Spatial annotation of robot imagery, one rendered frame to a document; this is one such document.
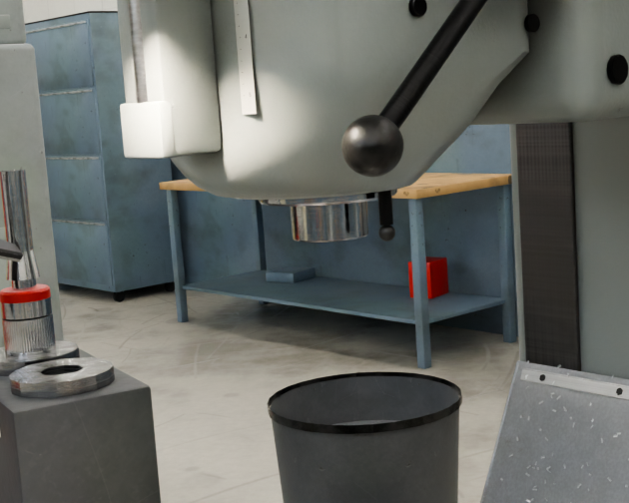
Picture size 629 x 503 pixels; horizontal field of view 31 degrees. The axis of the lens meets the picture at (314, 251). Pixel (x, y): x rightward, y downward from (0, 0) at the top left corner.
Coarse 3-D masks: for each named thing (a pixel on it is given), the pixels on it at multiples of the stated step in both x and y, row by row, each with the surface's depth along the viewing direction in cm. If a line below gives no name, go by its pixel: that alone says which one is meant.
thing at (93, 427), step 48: (0, 384) 101; (48, 384) 95; (96, 384) 97; (144, 384) 98; (0, 432) 96; (48, 432) 93; (96, 432) 95; (144, 432) 97; (0, 480) 99; (48, 480) 94; (96, 480) 96; (144, 480) 98
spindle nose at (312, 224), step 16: (304, 208) 68; (320, 208) 67; (336, 208) 67; (352, 208) 68; (304, 224) 68; (320, 224) 68; (336, 224) 68; (352, 224) 68; (304, 240) 68; (320, 240) 68; (336, 240) 68
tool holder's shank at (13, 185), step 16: (0, 176) 105; (16, 176) 105; (16, 192) 105; (16, 208) 105; (16, 224) 105; (16, 240) 105; (32, 240) 107; (32, 256) 106; (16, 272) 106; (32, 272) 106; (16, 288) 106
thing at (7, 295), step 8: (8, 288) 107; (32, 288) 106; (40, 288) 106; (48, 288) 107; (0, 296) 106; (8, 296) 105; (16, 296) 105; (24, 296) 105; (32, 296) 105; (40, 296) 106; (48, 296) 107
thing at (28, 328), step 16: (0, 304) 106; (16, 304) 105; (32, 304) 105; (48, 304) 107; (16, 320) 105; (32, 320) 106; (48, 320) 107; (16, 336) 106; (32, 336) 106; (48, 336) 107; (16, 352) 106; (32, 352) 106
